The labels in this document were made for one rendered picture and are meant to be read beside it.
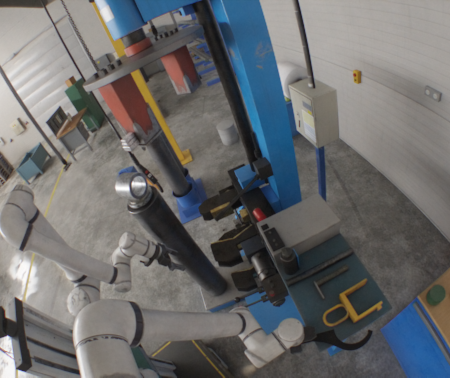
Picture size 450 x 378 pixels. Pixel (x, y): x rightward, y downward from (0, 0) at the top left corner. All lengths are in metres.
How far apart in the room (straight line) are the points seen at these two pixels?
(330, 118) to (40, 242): 1.75
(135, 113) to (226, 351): 2.08
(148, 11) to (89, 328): 1.05
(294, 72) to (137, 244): 1.49
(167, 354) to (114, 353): 1.81
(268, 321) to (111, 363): 1.88
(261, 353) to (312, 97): 1.38
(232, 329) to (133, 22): 1.17
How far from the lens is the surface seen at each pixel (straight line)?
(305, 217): 1.37
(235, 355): 2.40
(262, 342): 0.90
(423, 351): 1.88
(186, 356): 2.21
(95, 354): 0.50
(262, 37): 1.14
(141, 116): 1.04
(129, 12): 1.07
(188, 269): 1.91
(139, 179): 1.43
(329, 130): 1.78
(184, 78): 1.25
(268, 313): 2.28
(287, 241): 1.30
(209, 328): 0.76
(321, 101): 1.64
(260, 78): 1.17
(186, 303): 2.71
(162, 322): 0.65
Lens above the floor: 2.30
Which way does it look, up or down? 42 degrees down
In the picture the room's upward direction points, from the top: 25 degrees counter-clockwise
